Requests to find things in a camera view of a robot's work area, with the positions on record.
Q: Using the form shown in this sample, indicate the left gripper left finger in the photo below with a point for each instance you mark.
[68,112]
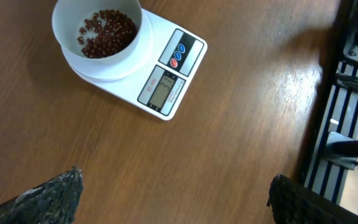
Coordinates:
[54,201]

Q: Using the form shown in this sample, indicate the red beans in bowl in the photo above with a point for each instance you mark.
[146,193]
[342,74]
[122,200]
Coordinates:
[106,33]

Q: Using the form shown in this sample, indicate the white round bowl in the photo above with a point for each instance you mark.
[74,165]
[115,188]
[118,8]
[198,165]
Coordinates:
[69,16]

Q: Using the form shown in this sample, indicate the white digital kitchen scale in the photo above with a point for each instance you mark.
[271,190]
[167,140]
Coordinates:
[157,74]

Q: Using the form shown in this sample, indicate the aluminium frame rail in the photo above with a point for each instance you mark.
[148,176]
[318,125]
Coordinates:
[337,115]

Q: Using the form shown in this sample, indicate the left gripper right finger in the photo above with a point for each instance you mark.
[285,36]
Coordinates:
[294,203]

